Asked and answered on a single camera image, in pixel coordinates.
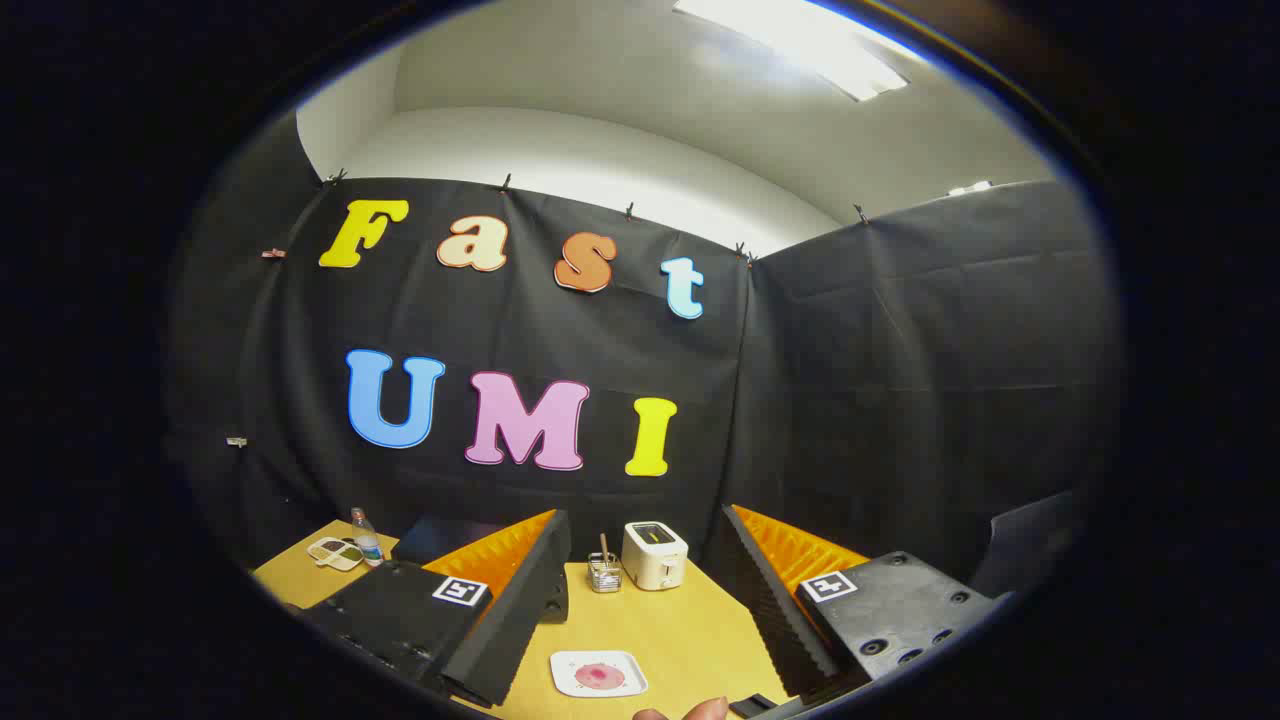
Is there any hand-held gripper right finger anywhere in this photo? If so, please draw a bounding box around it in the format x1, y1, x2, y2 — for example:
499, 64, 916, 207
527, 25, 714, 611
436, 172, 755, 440
720, 503, 1011, 701

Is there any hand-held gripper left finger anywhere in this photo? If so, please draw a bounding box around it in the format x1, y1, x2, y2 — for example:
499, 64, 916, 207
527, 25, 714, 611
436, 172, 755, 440
300, 508, 573, 709

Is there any white square plate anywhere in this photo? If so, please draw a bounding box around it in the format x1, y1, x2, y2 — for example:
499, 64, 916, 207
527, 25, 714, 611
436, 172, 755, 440
550, 650, 649, 699

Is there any black toaster oven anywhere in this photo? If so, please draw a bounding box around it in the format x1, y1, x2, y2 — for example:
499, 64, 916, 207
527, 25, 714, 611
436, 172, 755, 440
390, 514, 571, 625

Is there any white bread toaster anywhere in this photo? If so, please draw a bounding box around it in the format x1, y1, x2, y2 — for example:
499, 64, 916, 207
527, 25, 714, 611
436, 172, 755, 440
622, 521, 689, 591

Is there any glass holder with sticks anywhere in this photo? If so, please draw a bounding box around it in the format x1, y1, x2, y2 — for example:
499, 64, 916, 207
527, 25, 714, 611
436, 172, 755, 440
588, 533, 623, 594

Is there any clear plastic water bottle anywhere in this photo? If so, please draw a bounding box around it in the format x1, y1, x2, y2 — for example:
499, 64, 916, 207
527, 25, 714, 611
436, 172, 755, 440
350, 508, 385, 569

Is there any white compartment snack tray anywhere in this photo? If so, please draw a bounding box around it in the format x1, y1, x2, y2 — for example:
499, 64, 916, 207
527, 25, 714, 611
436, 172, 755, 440
306, 536, 365, 572

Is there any black backdrop cloth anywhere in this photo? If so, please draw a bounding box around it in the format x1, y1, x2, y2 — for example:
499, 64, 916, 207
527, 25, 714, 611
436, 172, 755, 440
165, 110, 1126, 601

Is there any dark grey panel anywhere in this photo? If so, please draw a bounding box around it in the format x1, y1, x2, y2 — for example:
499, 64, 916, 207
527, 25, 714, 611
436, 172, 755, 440
968, 490, 1083, 601

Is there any long ceiling light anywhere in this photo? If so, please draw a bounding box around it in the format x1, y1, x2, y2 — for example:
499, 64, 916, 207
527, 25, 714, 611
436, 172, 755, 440
672, 0, 909, 103

